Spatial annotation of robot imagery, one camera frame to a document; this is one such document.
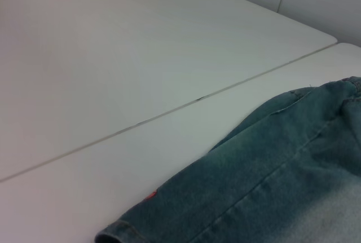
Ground blue denim shorts with print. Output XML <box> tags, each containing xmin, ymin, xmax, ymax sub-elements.
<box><xmin>94</xmin><ymin>76</ymin><xmax>361</xmax><ymax>243</ymax></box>

